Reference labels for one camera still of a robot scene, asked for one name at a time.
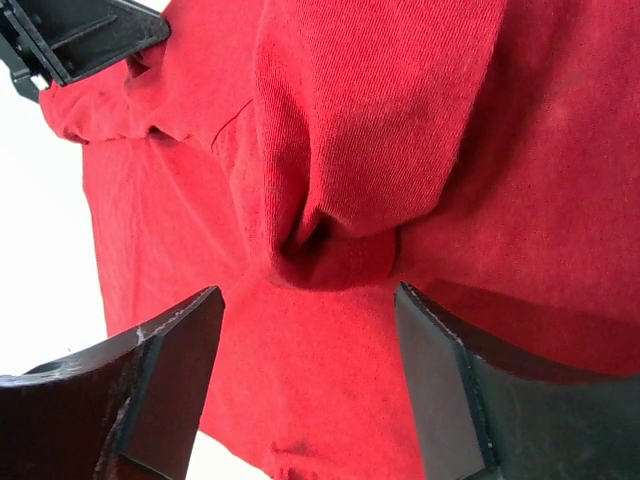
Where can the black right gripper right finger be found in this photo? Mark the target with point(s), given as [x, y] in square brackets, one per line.
[486, 409]

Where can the red t shirt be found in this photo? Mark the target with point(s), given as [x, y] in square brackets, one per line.
[308, 156]

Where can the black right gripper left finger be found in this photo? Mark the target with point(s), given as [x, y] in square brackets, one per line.
[128, 407]

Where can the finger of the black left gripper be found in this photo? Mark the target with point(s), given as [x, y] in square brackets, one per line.
[65, 41]

